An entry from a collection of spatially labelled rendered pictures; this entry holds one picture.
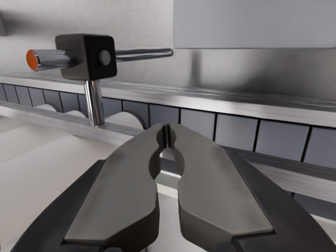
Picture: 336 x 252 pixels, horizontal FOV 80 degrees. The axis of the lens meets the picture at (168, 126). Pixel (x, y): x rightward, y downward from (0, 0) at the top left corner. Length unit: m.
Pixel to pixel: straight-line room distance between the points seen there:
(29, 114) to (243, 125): 0.20
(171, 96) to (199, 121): 0.04
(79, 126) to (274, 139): 0.17
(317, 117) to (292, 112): 0.02
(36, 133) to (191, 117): 0.17
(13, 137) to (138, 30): 0.19
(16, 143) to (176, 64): 0.19
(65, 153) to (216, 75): 0.17
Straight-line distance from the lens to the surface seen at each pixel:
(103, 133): 0.16
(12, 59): 0.53
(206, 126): 0.21
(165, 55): 0.25
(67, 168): 0.17
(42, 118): 0.22
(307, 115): 0.20
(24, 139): 0.26
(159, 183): 0.22
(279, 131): 0.20
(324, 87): 0.24
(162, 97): 0.22
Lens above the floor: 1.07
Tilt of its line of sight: 56 degrees down
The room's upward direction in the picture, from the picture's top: 126 degrees counter-clockwise
